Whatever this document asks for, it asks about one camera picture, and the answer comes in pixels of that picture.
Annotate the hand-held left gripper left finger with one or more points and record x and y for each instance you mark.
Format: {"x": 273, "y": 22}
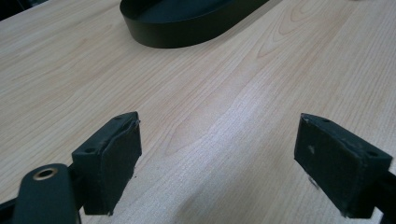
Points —
{"x": 107, "y": 161}

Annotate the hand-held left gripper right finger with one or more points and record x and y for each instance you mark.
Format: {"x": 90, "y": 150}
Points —
{"x": 337, "y": 161}

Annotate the black oval tray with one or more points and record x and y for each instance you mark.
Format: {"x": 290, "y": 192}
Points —
{"x": 186, "y": 23}

